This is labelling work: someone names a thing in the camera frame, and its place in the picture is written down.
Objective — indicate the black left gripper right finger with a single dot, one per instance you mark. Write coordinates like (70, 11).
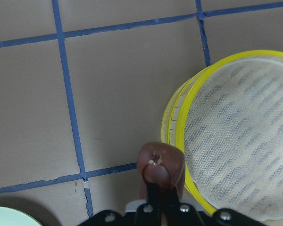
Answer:
(171, 198)

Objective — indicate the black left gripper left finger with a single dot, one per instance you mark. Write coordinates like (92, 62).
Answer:
(153, 195)

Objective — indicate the brown bun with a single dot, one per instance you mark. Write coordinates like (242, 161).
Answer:
(163, 165)

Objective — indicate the yellow top steamer layer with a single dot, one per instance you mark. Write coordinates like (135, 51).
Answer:
(230, 128)

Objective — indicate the yellow steamer layer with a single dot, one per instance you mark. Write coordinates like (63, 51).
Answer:
(171, 113)
(230, 128)

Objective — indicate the yellow bottom steamer layer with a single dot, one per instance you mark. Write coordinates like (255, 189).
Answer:
(171, 113)

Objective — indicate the light green plate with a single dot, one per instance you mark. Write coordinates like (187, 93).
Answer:
(13, 217)

